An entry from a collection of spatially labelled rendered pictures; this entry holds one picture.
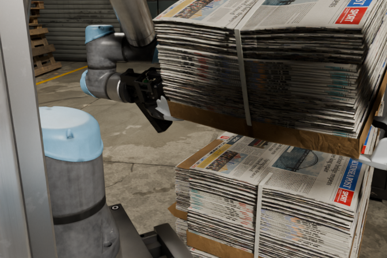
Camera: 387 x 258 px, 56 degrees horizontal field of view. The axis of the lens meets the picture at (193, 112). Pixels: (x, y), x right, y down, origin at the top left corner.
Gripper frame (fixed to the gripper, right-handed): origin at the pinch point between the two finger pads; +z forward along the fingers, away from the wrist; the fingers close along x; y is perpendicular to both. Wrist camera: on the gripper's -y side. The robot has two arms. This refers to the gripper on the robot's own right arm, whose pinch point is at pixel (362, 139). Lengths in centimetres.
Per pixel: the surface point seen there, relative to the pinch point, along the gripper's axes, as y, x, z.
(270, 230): -23.8, 8.6, 15.9
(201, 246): -32.8, 14.1, 33.0
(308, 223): -19.8, 6.5, 8.0
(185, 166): -49, -22, 67
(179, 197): -60, -15, 69
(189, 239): -32, 14, 37
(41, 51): -171, -281, 608
